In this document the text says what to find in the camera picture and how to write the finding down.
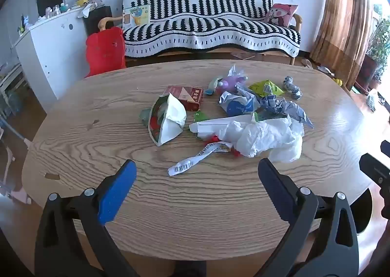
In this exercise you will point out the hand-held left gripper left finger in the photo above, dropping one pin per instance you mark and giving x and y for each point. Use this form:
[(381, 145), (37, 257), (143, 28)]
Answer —
[(117, 194)]

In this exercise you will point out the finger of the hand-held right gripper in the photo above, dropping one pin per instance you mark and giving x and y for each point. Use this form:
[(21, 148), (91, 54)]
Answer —
[(374, 168), (386, 147)]

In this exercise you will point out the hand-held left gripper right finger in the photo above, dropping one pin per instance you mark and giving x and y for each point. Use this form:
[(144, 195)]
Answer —
[(275, 191)]

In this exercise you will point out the black bin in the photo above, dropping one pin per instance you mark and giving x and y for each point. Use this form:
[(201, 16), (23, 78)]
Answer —
[(364, 213)]

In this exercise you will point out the white plastic bag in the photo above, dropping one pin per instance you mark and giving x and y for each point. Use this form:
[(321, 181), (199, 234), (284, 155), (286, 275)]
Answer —
[(262, 139)]

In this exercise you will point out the small red wrapper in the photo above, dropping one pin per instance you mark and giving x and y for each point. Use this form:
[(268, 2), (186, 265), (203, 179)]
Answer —
[(214, 138)]

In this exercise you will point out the large blue white paper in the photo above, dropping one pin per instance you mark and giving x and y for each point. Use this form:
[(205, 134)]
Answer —
[(286, 109)]

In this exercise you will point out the white barcode label strip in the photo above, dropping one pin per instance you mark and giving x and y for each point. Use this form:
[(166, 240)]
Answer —
[(195, 158)]

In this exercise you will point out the green cardboard carton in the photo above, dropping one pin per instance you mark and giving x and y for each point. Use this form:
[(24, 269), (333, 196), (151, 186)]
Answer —
[(210, 126)]

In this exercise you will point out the blue white bag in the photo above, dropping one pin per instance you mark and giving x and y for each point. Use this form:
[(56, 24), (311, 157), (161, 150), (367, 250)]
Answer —
[(237, 104)]

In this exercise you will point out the white and red snack bag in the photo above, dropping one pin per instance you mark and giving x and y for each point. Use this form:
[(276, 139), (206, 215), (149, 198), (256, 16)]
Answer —
[(173, 115)]

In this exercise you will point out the yellow green snack packet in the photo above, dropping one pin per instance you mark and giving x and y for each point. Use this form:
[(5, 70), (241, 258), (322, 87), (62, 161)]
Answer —
[(265, 88)]

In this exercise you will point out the small blue white paper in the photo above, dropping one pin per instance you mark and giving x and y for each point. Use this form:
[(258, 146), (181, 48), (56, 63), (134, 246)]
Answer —
[(292, 86)]

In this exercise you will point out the purple plastic wrapper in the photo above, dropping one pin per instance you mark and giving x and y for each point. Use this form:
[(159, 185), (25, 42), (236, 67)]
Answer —
[(231, 83)]

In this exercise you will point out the red cardboard box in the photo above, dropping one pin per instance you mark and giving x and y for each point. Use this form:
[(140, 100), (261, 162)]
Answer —
[(184, 97)]

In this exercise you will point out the teal plastic wrapper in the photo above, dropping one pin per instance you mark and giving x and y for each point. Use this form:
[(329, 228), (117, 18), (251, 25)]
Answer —
[(212, 86)]

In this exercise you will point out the grey plastic bag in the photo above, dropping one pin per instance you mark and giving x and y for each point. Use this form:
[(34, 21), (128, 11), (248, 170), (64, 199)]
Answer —
[(373, 100)]

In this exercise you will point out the small yellow floor toy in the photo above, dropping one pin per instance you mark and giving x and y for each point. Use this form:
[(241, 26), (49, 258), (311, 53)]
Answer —
[(336, 81)]

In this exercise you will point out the potted plant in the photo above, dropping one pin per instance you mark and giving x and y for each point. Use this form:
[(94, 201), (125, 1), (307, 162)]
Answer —
[(379, 48)]

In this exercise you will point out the grey pink metal stand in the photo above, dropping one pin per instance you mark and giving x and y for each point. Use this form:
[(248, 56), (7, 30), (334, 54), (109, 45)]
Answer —
[(10, 155)]

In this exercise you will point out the white slippers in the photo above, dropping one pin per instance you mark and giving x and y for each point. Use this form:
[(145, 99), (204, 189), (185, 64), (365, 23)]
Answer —
[(307, 63)]

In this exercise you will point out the brown curtain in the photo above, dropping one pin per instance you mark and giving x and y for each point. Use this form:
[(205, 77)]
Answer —
[(341, 20)]

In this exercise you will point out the brown cardboard piece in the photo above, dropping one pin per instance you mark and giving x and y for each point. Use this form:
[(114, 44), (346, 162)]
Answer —
[(242, 55)]

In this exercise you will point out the red plastic toy chair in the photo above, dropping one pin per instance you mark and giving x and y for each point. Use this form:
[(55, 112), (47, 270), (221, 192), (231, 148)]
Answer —
[(105, 51)]

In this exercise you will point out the white shelf rack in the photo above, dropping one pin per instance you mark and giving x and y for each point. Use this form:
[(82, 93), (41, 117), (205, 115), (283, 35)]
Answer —
[(12, 84)]

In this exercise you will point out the white cabinet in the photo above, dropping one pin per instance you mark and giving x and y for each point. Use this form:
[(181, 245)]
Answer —
[(58, 48)]

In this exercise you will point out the pink cartoon cushion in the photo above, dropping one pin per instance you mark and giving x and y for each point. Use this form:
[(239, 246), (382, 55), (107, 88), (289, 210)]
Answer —
[(280, 14)]

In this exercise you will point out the wooden sofa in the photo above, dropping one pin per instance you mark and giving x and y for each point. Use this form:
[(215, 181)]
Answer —
[(105, 22)]

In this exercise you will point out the black speaker box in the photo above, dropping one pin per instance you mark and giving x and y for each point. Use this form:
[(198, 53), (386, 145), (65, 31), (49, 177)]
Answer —
[(96, 19)]

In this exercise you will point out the colourful picture book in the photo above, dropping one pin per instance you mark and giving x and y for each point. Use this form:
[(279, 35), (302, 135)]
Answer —
[(135, 17)]

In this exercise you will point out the black white striped sofa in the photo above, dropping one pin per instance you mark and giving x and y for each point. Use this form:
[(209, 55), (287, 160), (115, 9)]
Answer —
[(213, 20)]

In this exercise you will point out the white paper sheet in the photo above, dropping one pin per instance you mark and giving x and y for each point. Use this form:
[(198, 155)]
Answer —
[(86, 10)]

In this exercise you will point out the blue figurine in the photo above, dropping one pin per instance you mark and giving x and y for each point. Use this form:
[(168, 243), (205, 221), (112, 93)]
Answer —
[(25, 22)]

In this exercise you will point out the yellow toy on cabinet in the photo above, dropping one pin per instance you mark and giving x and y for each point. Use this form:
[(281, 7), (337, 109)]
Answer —
[(83, 1)]

